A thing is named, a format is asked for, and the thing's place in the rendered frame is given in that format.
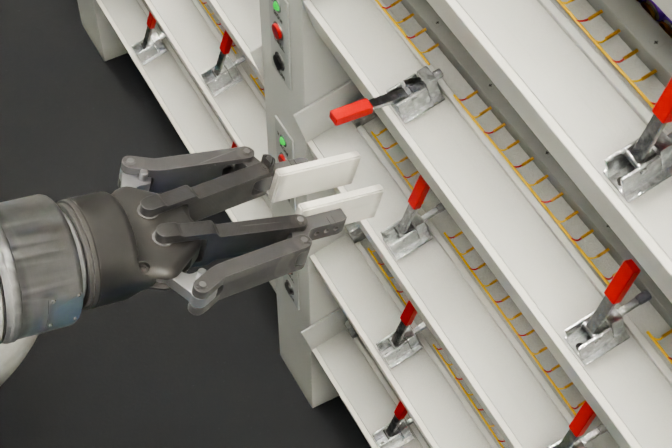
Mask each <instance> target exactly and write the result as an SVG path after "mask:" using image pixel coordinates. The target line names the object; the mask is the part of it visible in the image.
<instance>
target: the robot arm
mask: <svg viewBox="0 0 672 448"><path fill-rule="evenodd" d="M254 154H255V153H254V150H253V149H252V148H250V147H247V146H242V147H235V148H227V149H220V150H213V151H205V152H198V153H191V154H183V155H176V156H169V157H161V158H146V157H138V156H125V157H124V158H123V159H122V163H121V168H120V174H119V179H118V187H119V188H118V189H116V190H115V191H114V192H113V193H112V194H109V193H107V192H103V191H99V192H95V193H90V194H86V195H81V196H77V197H72V198H68V199H63V200H59V201H58V202H57V203H55V202H54V201H53V200H52V199H51V198H49V197H48V196H46V195H40V194H37V195H32V196H28V197H23V198H19V199H14V200H10V201H5V202H1V203H0V386H1V385H2V384H3V383H4V382H5V381H6V380H7V379H8V378H9V377H10V375H11V374H12V373H13V372H14V371H15V370H16V369H17V367H18V366H19V365H20V363H21V362H22V361H23V359H24V358H25V357H26V355H27V353H28V352H29V350H30V349H31V347H32V346H33V344H34V342H35V340H36V338H37V336H38V335H39V334H40V333H44V332H48V331H51V330H55V329H59V328H63V327H66V326H70V325H72V324H74V323H75V322H76V321H77V320H78V318H79V317H80V314H81V311H82V309H83V310H89V309H93V308H96V307H100V306H104V305H108V304H111V303H115V302H119V301H123V300H126V299H128V298H130V297H132V296H134V295H135V294H137V293H139V292H141V291H143V290H149V289H151V290H160V291H166V290H170V289H173V290H174V291H176V292H177V293H178V294H180V295H181V296H182V297H184V298H185V299H186V300H188V301H189V303H188V311H189V312H190V313H191V314H193V315H201V314H203V313H204V312H206V311H207V310H208V309H209V308H210V307H211V306H212V305H214V304H215V303H216V302H217V301H218V300H220V299H223V298H225V297H228V296H231V295H233V294H236V293H239V292H241V291H244V290H247V289H250V288H252V287H255V286H258V285H260V284H263V283H266V282H268V281H271V280H274V279H276V278H279V277H282V276H284V275H287V274H290V273H292V272H295V271H298V270H300V269H302V268H304V266H305V263H306V260H307V257H308V254H309V251H310V248H311V245H312V241H313V240H317V239H320V238H324V237H328V236H331V235H336V234H338V233H340V232H341V231H342V230H343V228H344V225H345V224H349V223H353V222H357V221H361V220H365V219H369V218H372V217H375V214H376V211H377V209H378V206H379V203H380V201H381V198H382V195H383V192H384V189H383V187H382V186H381V185H380V184H377V185H373V186H369V187H365V188H361V189H357V190H353V191H349V192H345V193H341V194H337V195H333V196H329V197H325V198H320V199H316V200H312V201H308V202H304V203H300V204H298V207H297V210H296V213H295V214H294V215H286V216H278V217H270V218H262V219H253V220H245V221H237V222H229V223H221V224H214V223H213V221H211V220H206V221H198V220H201V219H204V218H206V217H209V216H211V215H214V214H217V213H219V212H222V211H225V210H227V209H230V208H232V207H235V206H238V205H240V204H243V203H245V202H248V201H251V200H253V199H256V198H258V197H261V196H264V195H265V194H266V193H267V191H268V190H270V191H269V195H268V198H269V200H270V201H271V202H272V203H274V202H278V201H282V200H286V199H291V198H295V197H299V196H303V195H307V194H311V193H315V192H319V191H324V190H328V189H332V188H336V187H340V186H344V185H348V184H352V181H353V178H354V176H355V173H356V170H357V167H358V164H359V161H360V158H361V156H360V154H359V153H358V152H357V151H353V152H349V153H344V154H340V155H336V156H331V157H327V158H323V159H318V160H314V161H310V162H309V161H308V159H307V158H295V159H293V160H292V159H291V160H287V161H282V162H278V163H276V160H275V158H274V157H273V156H272V155H269V154H263V156H262V159H261V161H260V160H258V159H257V158H256V157H255V156H254ZM233 164H235V166H231V165H233ZM164 192H165V193H164ZM158 193H162V194H158ZM196 221H198V222H196ZM233 257H235V258H233ZM226 258H233V259H230V260H227V261H224V262H222V263H219V264H217V265H215V266H213V267H211V268H210V269H209V270H207V271H206V269H204V268H199V269H198V271H197V272H194V273H192V274H187V273H186V272H187V271H188V269H189V268H192V267H200V266H206V265H209V264H210V263H211V262H212V261H214V260H218V259H226Z"/></svg>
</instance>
